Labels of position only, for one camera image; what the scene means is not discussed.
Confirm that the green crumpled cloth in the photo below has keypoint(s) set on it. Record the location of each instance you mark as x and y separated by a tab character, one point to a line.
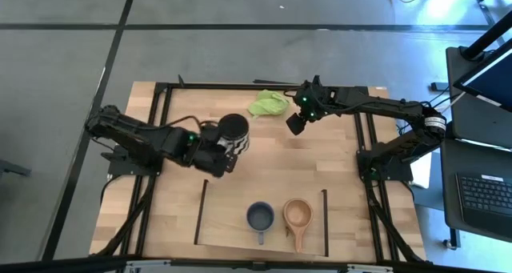
268	104

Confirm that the large zigzag patterned mug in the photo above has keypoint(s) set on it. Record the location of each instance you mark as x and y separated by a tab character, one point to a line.
234	127

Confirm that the computer monitor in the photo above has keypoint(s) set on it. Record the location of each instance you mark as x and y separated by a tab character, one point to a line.
496	81

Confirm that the grey blue mug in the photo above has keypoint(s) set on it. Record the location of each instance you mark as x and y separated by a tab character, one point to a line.
260	217

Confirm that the grey furniture leg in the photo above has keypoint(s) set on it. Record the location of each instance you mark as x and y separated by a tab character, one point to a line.
12	169

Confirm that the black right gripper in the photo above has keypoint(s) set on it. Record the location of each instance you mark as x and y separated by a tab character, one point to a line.
298	125

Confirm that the black monitor stand desk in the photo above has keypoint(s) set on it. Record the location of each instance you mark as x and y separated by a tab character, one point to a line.
472	123

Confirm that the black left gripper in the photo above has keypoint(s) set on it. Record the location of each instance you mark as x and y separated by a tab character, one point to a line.
204	149

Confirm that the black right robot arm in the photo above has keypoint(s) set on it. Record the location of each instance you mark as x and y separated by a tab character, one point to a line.
384	105

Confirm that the black aluminium table frame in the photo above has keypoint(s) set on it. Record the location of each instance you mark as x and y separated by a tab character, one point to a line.
240	86

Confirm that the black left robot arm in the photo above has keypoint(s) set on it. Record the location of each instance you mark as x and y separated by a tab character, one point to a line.
132	139

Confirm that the black camera rig crossbar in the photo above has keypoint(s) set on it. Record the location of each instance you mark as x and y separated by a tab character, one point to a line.
256	266

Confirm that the white paper sheet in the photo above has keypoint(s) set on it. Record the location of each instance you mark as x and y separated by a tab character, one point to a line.
422	173

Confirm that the black slanted pole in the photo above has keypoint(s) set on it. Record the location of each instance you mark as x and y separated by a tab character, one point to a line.
490	34

